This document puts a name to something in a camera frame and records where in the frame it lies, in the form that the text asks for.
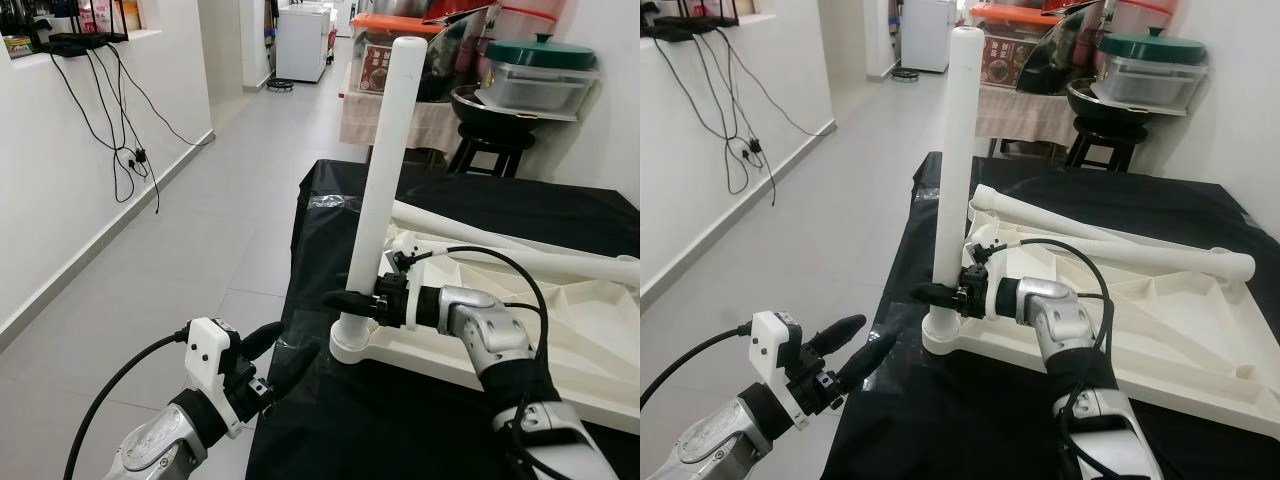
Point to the white plastic table top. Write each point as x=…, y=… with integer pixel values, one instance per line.
x=1190, y=340
x=580, y=340

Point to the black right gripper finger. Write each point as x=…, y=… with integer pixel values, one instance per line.
x=355, y=301
x=937, y=294

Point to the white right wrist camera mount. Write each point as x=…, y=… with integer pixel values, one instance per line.
x=985, y=240
x=410, y=248

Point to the beige table cover cloth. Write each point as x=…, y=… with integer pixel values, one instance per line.
x=1030, y=115
x=440, y=125

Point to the red cooking pot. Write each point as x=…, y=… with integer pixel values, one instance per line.
x=460, y=12

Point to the clear plastic container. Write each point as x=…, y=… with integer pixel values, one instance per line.
x=1150, y=82
x=540, y=88

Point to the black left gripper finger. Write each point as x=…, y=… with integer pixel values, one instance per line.
x=838, y=332
x=866, y=362
x=263, y=338
x=295, y=368

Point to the white cabinet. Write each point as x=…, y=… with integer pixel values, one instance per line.
x=927, y=35
x=302, y=40

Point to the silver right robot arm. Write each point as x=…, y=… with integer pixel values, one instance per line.
x=1060, y=330
x=490, y=340

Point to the black round floor mat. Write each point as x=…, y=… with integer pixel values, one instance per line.
x=279, y=85
x=906, y=74

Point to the black tablecloth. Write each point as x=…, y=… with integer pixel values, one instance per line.
x=1100, y=190
x=500, y=195

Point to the orange lidded storage box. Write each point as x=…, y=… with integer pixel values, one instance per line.
x=1000, y=55
x=375, y=60

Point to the white plastic table leg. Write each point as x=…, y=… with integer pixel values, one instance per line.
x=957, y=140
x=470, y=228
x=1060, y=218
x=580, y=265
x=1190, y=262
x=390, y=150

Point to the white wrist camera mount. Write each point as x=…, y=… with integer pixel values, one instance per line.
x=208, y=360
x=985, y=240
x=410, y=248
x=772, y=350

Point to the green pot lid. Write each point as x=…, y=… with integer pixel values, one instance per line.
x=540, y=52
x=1150, y=45

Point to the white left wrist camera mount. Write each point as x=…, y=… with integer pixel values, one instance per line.
x=208, y=360
x=772, y=350

